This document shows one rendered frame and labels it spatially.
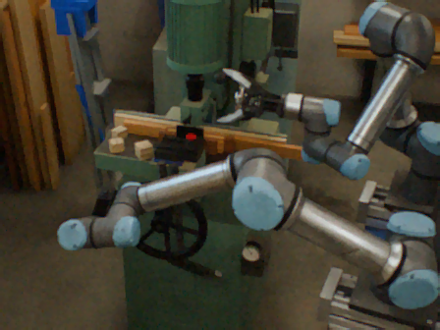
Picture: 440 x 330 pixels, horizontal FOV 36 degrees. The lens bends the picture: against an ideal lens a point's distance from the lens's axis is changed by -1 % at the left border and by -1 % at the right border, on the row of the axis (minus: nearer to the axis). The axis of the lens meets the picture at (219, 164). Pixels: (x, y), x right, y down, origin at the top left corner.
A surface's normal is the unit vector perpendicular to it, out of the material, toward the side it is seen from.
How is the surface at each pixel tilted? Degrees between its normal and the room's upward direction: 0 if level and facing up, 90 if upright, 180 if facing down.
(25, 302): 0
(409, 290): 94
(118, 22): 90
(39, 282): 0
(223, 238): 90
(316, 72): 90
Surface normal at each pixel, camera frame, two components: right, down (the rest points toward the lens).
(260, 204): -0.27, 0.45
